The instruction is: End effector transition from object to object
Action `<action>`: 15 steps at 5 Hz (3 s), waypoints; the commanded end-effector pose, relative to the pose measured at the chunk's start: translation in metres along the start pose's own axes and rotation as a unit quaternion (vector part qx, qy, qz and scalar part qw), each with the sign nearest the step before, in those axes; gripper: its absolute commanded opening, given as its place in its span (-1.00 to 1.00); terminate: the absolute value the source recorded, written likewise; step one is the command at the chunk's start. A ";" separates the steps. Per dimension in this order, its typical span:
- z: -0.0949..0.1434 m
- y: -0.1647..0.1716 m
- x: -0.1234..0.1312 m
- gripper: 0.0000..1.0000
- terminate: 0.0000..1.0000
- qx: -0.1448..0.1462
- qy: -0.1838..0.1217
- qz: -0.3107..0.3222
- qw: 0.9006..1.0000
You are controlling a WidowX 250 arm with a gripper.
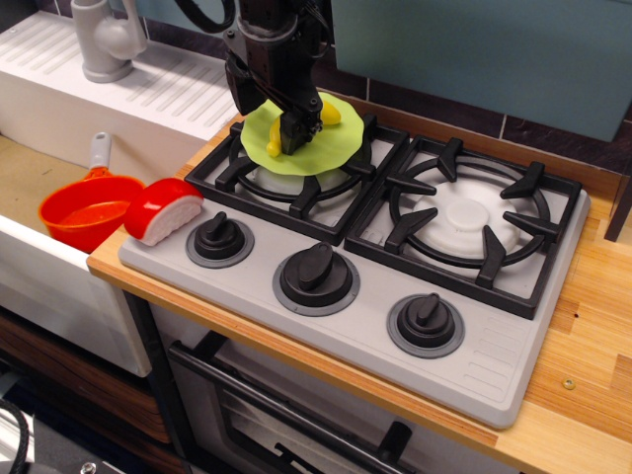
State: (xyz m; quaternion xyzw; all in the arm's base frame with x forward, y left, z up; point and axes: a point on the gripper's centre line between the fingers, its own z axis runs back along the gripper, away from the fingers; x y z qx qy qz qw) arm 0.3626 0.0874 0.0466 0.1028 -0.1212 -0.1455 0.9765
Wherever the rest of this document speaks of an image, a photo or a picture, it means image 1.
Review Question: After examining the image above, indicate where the black cable bottom left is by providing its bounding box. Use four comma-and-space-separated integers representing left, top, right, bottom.
0, 397, 34, 474

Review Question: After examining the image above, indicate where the black burner grate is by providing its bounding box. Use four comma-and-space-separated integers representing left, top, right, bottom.
345, 136, 591, 319
185, 115, 410, 245

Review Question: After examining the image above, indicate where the black middle stove knob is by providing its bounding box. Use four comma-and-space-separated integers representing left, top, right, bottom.
273, 242, 360, 317

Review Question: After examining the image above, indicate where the black left stove knob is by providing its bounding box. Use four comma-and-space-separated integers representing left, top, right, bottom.
186, 211, 255, 270

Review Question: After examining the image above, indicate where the black left burner grate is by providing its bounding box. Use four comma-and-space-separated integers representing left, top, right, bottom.
185, 115, 410, 245

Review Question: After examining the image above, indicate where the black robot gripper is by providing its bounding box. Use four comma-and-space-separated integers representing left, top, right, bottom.
224, 13, 323, 155

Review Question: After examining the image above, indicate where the teal backsplash panel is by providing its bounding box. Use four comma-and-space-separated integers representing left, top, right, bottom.
332, 1, 631, 141

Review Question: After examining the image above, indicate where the grey toy stove top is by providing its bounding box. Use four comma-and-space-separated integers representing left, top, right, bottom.
117, 122, 592, 429

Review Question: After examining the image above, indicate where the white toy sink basin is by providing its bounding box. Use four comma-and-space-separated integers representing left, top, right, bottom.
1, 12, 236, 377

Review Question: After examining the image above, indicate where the yellow toy banana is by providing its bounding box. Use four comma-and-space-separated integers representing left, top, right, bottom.
266, 116, 282, 158

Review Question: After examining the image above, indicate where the black right burner grate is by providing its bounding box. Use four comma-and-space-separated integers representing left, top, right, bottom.
345, 136, 591, 319

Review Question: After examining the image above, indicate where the black stove knob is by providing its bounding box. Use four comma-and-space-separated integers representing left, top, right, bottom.
273, 242, 360, 317
387, 293, 465, 359
186, 211, 255, 270

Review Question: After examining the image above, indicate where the orange pot with grey handle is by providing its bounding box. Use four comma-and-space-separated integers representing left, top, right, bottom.
39, 132, 145, 253

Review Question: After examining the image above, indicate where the black cable loop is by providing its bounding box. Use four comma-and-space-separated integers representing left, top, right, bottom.
173, 0, 236, 34

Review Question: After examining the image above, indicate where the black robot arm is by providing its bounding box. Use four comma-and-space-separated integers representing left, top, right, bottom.
224, 1, 329, 155

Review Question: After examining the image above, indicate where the grey toy faucet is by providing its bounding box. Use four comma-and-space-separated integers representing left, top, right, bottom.
71, 0, 147, 84

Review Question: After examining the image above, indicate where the black right stove knob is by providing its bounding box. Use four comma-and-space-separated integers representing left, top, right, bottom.
387, 293, 465, 359

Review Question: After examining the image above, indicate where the red white toy sushi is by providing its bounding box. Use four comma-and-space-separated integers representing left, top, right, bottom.
123, 178, 203, 247

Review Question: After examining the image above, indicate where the light green plastic plate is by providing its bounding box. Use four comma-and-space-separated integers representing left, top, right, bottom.
241, 92, 364, 176

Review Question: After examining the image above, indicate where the yellow toy fruit piece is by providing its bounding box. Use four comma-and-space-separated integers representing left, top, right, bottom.
320, 101, 342, 126

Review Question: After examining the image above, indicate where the toy oven door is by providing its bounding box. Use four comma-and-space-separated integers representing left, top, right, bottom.
168, 332, 424, 473

